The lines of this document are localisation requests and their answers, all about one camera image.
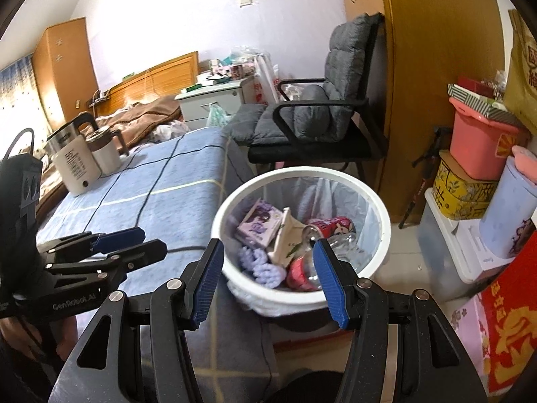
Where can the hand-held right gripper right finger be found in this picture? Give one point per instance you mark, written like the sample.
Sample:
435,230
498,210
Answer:
331,285

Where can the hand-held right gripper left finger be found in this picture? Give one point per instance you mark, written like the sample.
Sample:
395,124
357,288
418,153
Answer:
205,281

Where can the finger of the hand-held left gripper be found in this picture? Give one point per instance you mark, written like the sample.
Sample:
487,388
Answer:
119,237
138,254

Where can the clear red-label plastic bottle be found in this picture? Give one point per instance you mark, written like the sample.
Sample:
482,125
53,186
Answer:
340,243

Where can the red cartoon drink can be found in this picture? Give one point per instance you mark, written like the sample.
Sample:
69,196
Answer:
331,226

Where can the lavender knitted cloth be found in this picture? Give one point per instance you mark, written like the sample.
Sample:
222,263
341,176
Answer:
264,270

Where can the white mesh waste bin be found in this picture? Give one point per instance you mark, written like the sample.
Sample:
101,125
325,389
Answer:
268,300

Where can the cream paper box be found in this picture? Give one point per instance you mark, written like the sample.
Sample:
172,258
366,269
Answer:
285,239

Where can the purple drink carton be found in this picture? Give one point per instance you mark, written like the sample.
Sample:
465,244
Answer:
258,222

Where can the person's left forearm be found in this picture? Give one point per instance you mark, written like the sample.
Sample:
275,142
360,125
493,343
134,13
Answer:
21,357

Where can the white electric kettle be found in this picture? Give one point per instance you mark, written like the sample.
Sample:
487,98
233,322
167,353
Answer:
73,168

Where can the white mug with brown lid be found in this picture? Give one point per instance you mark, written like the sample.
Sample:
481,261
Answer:
107,155

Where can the blue white dotted curtain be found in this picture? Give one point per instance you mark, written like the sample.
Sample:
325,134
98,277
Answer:
16,105

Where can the white crumpled cloth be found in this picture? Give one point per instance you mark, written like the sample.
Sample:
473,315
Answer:
170,131

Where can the clear storage box white lid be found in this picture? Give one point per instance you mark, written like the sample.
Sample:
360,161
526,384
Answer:
444,252

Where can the brown blanket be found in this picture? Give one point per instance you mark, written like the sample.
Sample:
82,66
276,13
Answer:
142,117

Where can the black red walking stick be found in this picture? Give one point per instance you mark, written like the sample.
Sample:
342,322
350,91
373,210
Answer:
423,180

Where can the pink floral sheet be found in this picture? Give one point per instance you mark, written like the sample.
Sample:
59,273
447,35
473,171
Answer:
467,331

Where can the green plastic bag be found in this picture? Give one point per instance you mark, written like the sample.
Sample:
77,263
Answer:
217,116

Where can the wooden wardrobe with star decals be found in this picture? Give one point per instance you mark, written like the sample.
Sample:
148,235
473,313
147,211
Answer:
63,67

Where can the yellow patterned box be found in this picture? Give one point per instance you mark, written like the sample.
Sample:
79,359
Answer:
461,193

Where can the green flat packet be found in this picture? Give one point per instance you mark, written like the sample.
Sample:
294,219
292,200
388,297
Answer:
130,77

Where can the wooden headboard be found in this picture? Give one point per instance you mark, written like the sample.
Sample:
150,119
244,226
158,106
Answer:
159,79

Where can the green white book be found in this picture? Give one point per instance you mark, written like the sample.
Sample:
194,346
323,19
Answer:
195,89

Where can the white nightstand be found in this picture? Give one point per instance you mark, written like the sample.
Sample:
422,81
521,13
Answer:
218,96

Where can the red gold banner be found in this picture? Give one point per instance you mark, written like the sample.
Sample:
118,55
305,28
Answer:
514,327

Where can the lavender cylindrical container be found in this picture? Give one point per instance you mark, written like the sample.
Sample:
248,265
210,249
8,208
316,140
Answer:
507,214

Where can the pink plastic bucket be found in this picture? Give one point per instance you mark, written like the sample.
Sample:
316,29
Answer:
478,147

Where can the white red shopping bag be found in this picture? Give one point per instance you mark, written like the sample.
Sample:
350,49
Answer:
266,79

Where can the grey quilted chair cushion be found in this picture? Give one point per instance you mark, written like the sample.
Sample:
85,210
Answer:
335,71

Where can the clear plastic bag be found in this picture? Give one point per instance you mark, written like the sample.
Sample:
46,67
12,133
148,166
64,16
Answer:
245,52

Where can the striped gift box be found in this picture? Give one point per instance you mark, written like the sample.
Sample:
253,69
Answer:
478,100

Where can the tall wooden wardrobe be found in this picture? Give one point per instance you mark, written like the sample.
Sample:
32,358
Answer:
440,71

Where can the brown printed paper bag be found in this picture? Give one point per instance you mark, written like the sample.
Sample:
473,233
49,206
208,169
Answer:
524,71

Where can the black frame armchair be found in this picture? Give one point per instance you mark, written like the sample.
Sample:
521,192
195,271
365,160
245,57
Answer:
327,147

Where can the white wall switch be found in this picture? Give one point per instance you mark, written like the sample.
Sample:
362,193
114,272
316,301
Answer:
245,1

